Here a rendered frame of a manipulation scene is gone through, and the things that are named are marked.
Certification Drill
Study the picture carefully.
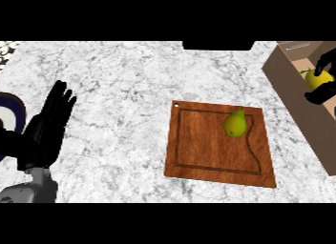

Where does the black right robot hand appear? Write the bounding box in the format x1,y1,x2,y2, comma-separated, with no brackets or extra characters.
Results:
303,47,336,106

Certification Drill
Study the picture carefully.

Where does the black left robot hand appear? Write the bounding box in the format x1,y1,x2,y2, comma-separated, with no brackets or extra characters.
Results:
0,79,77,172

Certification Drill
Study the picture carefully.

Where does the yellow lemon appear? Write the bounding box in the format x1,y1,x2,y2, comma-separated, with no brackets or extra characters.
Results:
298,67,336,92

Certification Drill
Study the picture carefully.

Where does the brown cardboard box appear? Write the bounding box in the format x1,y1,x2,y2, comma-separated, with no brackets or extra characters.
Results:
260,41,336,177

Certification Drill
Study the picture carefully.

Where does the brown wooden cutting board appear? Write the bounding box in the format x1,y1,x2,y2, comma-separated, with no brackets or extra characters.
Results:
162,100,278,190

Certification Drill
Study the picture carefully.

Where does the blue and white plate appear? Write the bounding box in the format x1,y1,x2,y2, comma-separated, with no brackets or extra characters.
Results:
0,91,26,172

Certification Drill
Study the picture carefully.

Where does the green pear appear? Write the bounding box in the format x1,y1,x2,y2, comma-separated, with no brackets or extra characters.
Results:
221,109,248,138

